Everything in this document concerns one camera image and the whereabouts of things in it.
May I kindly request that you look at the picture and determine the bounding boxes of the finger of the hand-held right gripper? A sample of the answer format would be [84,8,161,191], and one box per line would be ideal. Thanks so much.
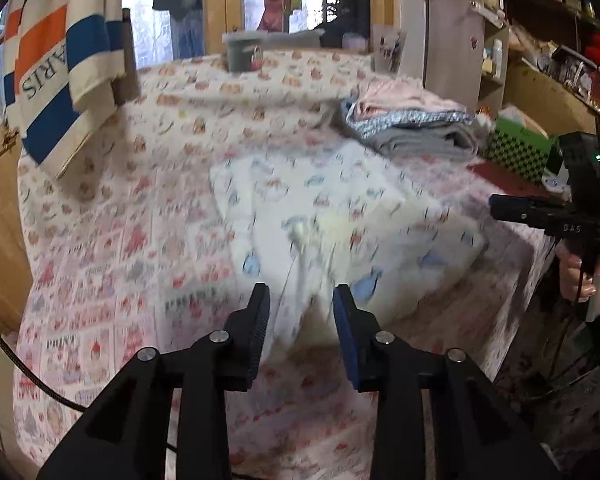
[489,194,572,225]

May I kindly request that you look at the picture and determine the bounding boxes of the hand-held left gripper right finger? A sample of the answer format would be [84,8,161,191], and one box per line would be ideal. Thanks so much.
[331,284,563,480]

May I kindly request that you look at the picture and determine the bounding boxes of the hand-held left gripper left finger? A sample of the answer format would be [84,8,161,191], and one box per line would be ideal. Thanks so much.
[36,282,272,480]

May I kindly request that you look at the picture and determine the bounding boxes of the white cat print pants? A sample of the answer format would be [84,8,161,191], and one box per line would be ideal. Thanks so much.
[209,140,486,361]

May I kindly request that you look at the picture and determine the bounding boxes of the person's right hand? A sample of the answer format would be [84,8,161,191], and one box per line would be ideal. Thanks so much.
[555,241,600,312]

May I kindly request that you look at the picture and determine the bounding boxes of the green checkered box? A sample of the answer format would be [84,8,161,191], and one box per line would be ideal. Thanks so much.
[482,117,563,186]

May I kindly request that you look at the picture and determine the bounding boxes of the folded pink grey blanket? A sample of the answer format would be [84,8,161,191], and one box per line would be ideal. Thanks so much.
[340,80,481,161]

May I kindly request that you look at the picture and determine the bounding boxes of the pink printed bed sheet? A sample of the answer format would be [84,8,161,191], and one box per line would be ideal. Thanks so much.
[12,155,556,480]

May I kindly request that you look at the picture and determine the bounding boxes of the wooden shelf unit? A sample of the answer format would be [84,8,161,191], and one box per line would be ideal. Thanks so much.
[424,0,511,116]

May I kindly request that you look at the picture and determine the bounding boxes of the person's patterned clothing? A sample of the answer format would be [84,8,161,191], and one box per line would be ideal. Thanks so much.
[495,330,600,473]

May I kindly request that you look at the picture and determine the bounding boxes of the bear print cream cloth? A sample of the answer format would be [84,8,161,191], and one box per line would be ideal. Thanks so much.
[17,49,426,241]

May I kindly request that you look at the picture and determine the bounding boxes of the dark lidded container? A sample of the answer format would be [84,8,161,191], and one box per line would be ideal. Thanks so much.
[222,30,266,73]

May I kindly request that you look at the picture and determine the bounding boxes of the striped towel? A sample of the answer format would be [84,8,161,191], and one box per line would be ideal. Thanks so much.
[2,0,126,181]

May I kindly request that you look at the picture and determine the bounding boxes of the cluttered wooden wall shelf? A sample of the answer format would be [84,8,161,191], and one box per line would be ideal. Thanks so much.
[500,0,600,171]

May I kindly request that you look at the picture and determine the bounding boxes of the thin black cable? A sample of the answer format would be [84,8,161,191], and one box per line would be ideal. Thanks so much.
[540,245,600,401]

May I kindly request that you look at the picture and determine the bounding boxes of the black braided cable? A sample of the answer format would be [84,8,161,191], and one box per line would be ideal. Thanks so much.
[0,317,181,453]

